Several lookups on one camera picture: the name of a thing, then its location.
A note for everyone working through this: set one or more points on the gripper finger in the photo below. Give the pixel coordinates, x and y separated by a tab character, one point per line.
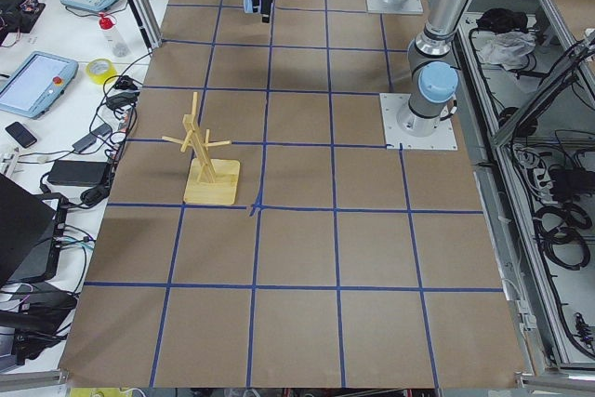
265	7

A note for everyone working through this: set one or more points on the pale blue paper cup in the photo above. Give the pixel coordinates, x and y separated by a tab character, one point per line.
248	6

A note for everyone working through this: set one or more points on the red cap squeeze bottle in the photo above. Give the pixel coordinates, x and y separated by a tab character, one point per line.
113	37

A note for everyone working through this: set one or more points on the yellow tape roll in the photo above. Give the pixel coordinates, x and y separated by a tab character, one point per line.
100	71

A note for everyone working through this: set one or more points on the wooden mug tree stand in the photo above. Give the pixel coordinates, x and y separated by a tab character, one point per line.
210	181

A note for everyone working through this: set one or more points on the crumpled white cloth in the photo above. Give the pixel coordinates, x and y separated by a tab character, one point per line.
509	50

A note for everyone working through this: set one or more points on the lower teach pendant tablet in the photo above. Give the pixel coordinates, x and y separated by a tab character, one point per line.
37	83

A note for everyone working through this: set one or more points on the black power brick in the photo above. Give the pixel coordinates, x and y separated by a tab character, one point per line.
77	173

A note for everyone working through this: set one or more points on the black smartphone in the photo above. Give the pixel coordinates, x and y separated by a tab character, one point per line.
21	134

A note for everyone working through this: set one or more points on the black laptop computer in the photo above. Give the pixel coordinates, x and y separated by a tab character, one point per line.
31	225

